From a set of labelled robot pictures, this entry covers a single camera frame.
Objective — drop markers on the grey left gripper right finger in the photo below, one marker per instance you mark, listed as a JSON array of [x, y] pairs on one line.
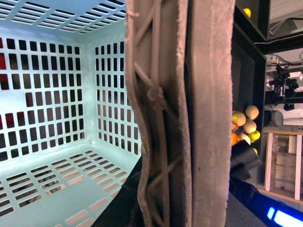
[[210, 60]]

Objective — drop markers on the light blue plastic basket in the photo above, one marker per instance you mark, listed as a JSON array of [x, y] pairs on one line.
[[68, 139]]

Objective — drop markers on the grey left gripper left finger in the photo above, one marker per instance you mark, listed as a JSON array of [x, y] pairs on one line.
[[154, 70]]

